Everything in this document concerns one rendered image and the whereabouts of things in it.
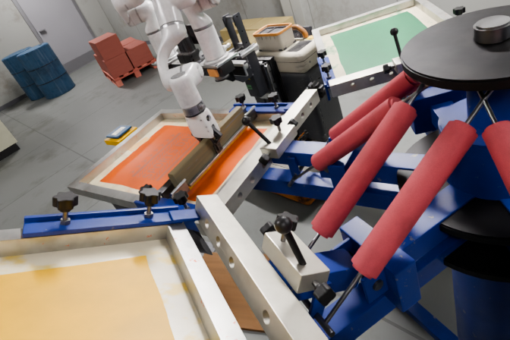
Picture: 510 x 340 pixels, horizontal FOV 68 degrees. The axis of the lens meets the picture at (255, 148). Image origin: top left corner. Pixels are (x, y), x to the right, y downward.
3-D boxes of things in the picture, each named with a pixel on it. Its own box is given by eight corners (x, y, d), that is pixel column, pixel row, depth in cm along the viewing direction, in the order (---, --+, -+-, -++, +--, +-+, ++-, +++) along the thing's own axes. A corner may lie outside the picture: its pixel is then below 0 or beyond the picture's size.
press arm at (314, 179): (156, 174, 163) (150, 163, 160) (165, 165, 167) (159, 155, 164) (491, 227, 89) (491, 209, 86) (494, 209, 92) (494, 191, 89)
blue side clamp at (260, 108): (233, 123, 160) (227, 109, 156) (239, 117, 163) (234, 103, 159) (294, 124, 142) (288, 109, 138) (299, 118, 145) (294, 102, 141)
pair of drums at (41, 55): (60, 81, 819) (33, 42, 772) (80, 85, 731) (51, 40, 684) (26, 99, 782) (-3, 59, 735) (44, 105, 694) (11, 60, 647)
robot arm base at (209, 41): (221, 50, 185) (209, 19, 177) (238, 49, 176) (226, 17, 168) (199, 64, 177) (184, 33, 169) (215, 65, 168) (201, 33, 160)
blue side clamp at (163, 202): (143, 216, 126) (133, 202, 122) (153, 206, 129) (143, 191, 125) (208, 234, 108) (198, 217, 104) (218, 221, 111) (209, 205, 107)
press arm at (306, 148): (272, 163, 117) (267, 150, 114) (281, 152, 120) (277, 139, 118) (322, 168, 106) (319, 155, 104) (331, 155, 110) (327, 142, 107)
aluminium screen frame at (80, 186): (71, 193, 155) (66, 186, 153) (164, 115, 191) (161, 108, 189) (209, 229, 108) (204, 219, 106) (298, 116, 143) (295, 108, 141)
